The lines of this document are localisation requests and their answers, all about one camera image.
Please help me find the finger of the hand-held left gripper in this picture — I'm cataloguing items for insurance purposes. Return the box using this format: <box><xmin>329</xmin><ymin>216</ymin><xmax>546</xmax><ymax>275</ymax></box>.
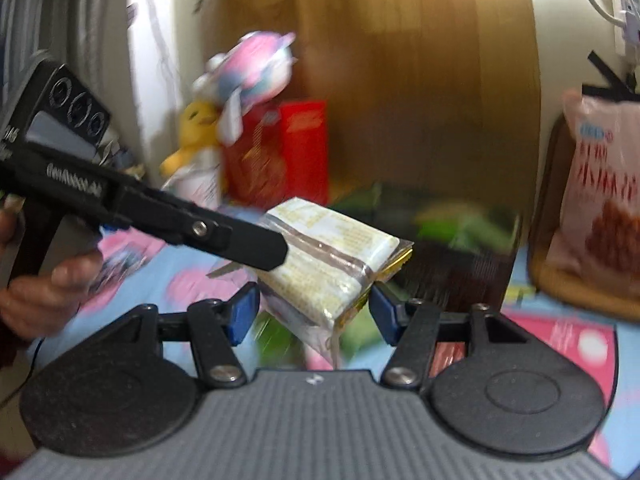
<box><xmin>102</xmin><ymin>182</ymin><xmax>291</xmax><ymax>271</ymax></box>

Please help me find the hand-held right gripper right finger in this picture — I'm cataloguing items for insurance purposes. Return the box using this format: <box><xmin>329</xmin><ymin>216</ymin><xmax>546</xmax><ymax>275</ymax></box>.
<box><xmin>369</xmin><ymin>282</ymin><xmax>535</xmax><ymax>391</ymax></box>

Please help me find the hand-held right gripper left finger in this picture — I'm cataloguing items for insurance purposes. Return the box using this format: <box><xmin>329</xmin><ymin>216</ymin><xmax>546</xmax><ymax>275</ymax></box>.
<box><xmin>122</xmin><ymin>282</ymin><xmax>262</xmax><ymax>389</ymax></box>

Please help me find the green snack packet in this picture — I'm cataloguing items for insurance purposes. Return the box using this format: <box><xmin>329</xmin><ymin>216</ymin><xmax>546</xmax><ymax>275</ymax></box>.
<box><xmin>345</xmin><ymin>185</ymin><xmax>516</xmax><ymax>256</ymax></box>
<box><xmin>252</xmin><ymin>310</ymin><xmax>307</xmax><ymax>372</ymax></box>

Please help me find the white yellow snack packet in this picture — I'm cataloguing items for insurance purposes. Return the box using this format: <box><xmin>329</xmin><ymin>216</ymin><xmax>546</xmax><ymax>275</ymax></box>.
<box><xmin>252</xmin><ymin>196</ymin><xmax>416</xmax><ymax>361</ymax></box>

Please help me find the dark cardboard box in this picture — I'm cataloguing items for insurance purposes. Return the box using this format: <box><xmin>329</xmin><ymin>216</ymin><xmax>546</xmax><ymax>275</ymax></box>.
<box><xmin>327</xmin><ymin>182</ymin><xmax>523</xmax><ymax>313</ymax></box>

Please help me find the person's left hand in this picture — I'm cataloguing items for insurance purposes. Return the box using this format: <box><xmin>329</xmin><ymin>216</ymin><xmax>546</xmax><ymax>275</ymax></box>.
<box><xmin>0</xmin><ymin>195</ymin><xmax>107</xmax><ymax>343</ymax></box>

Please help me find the white plastic bag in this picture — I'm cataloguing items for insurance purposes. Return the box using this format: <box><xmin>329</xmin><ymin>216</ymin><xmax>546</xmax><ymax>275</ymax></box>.
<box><xmin>167</xmin><ymin>152</ymin><xmax>226</xmax><ymax>211</ymax></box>

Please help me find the blue cartoon pig bed sheet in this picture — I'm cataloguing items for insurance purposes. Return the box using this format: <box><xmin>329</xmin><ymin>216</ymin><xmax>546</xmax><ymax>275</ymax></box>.
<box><xmin>0</xmin><ymin>195</ymin><xmax>640</xmax><ymax>480</ymax></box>

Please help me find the red gift bag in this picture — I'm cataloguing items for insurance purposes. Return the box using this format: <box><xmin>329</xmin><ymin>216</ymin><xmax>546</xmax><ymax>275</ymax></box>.
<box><xmin>220</xmin><ymin>100</ymin><xmax>331</xmax><ymax>208</ymax></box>

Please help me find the small colourful packet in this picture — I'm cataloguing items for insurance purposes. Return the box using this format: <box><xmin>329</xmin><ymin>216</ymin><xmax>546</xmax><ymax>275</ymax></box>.
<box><xmin>92</xmin><ymin>244</ymin><xmax>152</xmax><ymax>292</ymax></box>

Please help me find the yellow duck plush toy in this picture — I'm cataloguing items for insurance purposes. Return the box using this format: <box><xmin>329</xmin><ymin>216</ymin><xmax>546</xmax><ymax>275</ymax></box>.
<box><xmin>159</xmin><ymin>99</ymin><xmax>223</xmax><ymax>177</ymax></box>

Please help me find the pink plush toy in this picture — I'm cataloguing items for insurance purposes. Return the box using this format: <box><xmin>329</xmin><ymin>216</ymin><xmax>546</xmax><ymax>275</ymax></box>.
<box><xmin>192</xmin><ymin>30</ymin><xmax>298</xmax><ymax>111</ymax></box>

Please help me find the wooden headboard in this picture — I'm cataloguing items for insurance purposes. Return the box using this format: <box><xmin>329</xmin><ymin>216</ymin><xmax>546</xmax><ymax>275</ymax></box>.
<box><xmin>197</xmin><ymin>0</ymin><xmax>543</xmax><ymax>211</ymax></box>

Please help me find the pink snack bag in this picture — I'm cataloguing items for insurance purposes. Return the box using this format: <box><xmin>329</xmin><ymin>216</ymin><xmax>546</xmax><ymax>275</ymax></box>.
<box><xmin>545</xmin><ymin>87</ymin><xmax>640</xmax><ymax>296</ymax></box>

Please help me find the white power strip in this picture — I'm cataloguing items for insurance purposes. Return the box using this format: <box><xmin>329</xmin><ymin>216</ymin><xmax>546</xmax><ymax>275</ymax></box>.
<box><xmin>570</xmin><ymin>0</ymin><xmax>640</xmax><ymax>68</ymax></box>

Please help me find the black strap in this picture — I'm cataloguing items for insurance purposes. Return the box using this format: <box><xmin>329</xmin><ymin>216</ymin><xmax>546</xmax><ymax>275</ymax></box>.
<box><xmin>580</xmin><ymin>50</ymin><xmax>638</xmax><ymax>101</ymax></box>

